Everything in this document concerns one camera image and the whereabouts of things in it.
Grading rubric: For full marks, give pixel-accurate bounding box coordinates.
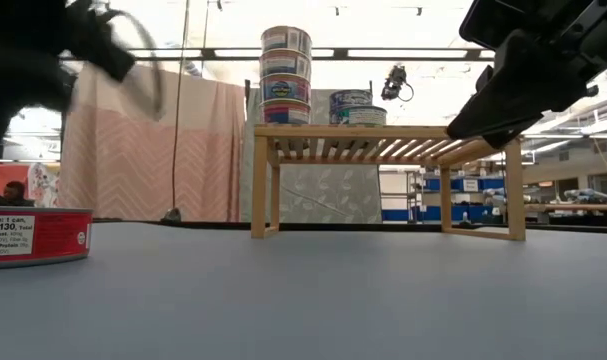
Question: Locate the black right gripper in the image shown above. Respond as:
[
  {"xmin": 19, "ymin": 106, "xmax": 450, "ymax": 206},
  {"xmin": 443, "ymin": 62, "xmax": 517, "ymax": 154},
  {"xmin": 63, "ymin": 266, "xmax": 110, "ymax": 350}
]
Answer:
[{"xmin": 445, "ymin": 0, "xmax": 607, "ymax": 150}]

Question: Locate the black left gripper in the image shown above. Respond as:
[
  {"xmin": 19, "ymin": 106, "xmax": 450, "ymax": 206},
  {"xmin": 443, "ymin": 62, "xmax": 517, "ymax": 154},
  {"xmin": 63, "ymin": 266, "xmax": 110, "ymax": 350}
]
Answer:
[{"xmin": 62, "ymin": 0, "xmax": 137, "ymax": 84}]

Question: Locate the silver-lid seafood can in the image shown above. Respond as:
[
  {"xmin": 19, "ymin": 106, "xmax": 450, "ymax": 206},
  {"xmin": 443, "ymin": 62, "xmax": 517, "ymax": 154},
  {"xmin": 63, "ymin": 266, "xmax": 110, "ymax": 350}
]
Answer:
[
  {"xmin": 332, "ymin": 104, "xmax": 388, "ymax": 126},
  {"xmin": 0, "ymin": 206, "xmax": 94, "ymax": 270}
]

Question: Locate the wooden slatted shelf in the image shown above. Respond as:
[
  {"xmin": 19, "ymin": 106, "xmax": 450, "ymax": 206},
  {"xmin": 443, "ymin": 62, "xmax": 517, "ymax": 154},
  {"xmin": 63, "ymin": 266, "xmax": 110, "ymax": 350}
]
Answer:
[{"xmin": 250, "ymin": 123, "xmax": 528, "ymax": 242}]

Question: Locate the blue bin shelving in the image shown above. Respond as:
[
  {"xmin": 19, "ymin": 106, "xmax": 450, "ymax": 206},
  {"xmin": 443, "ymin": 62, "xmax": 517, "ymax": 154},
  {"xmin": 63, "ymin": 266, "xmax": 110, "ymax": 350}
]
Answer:
[{"xmin": 382, "ymin": 169, "xmax": 507, "ymax": 224}]

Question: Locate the long wooden table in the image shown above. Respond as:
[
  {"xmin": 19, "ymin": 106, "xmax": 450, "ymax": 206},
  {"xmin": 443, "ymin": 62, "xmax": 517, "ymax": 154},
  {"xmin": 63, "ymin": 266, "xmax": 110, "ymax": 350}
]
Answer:
[{"xmin": 524, "ymin": 202, "xmax": 607, "ymax": 214}]

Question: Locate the grey blue equipment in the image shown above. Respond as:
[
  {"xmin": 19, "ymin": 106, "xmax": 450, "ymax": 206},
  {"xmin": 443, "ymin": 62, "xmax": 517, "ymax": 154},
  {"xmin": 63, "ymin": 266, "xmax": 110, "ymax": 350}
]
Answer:
[{"xmin": 565, "ymin": 188, "xmax": 607, "ymax": 204}]

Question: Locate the pink chevron cloth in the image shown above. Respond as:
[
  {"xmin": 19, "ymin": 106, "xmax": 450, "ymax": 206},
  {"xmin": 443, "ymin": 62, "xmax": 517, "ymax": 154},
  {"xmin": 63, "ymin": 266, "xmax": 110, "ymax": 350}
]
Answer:
[{"xmin": 57, "ymin": 62, "xmax": 248, "ymax": 223}]

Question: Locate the white floral cloth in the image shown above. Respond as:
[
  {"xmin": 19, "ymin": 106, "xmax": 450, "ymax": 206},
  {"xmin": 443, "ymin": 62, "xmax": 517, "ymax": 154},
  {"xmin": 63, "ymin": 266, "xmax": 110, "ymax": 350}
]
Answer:
[{"xmin": 27, "ymin": 162, "xmax": 60, "ymax": 209}]

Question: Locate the red storage bin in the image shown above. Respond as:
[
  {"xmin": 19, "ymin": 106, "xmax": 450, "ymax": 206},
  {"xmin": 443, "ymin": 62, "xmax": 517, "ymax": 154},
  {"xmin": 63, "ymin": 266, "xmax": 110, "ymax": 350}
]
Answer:
[{"xmin": 0, "ymin": 160, "xmax": 30, "ymax": 201}]

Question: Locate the green leaf-pattern cloth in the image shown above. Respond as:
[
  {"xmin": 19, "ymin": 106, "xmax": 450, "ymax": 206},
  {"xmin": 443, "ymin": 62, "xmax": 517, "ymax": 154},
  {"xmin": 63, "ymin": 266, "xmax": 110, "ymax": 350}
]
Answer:
[{"xmin": 240, "ymin": 88, "xmax": 384, "ymax": 225}]

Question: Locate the black left camera cable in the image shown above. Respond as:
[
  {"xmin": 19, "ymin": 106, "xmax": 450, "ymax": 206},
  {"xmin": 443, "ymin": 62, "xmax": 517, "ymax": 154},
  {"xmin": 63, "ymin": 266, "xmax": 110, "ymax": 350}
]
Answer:
[{"xmin": 100, "ymin": 8, "xmax": 167, "ymax": 122}]

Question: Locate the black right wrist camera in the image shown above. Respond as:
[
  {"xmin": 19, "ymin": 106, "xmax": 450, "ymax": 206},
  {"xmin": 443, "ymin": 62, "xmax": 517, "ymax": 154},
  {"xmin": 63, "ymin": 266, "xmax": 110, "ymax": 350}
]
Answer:
[{"xmin": 458, "ymin": 0, "xmax": 602, "ymax": 51}]

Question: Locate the black overhead camera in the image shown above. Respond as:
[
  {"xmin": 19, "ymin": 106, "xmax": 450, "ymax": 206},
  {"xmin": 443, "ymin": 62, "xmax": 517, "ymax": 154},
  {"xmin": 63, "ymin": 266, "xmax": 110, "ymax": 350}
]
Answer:
[{"xmin": 380, "ymin": 63, "xmax": 415, "ymax": 103}]

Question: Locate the black hanging cable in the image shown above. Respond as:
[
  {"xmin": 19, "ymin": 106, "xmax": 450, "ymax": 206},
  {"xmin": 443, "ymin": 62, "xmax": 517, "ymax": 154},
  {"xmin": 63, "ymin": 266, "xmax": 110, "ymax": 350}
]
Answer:
[{"xmin": 168, "ymin": 0, "xmax": 191, "ymax": 211}]

